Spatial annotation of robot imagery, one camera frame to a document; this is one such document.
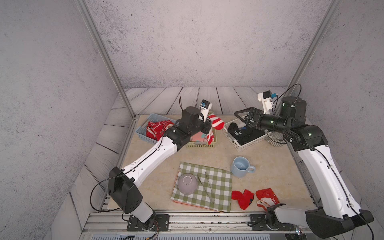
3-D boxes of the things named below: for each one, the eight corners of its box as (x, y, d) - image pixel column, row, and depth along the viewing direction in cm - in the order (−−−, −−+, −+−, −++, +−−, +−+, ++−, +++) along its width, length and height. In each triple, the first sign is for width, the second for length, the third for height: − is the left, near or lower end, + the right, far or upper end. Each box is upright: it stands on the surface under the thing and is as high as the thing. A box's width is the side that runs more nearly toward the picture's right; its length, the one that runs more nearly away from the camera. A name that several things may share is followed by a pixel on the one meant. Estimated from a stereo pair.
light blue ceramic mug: (234, 179, 89) (237, 173, 82) (227, 165, 94) (230, 159, 88) (251, 173, 91) (255, 167, 85) (244, 160, 97) (247, 153, 90)
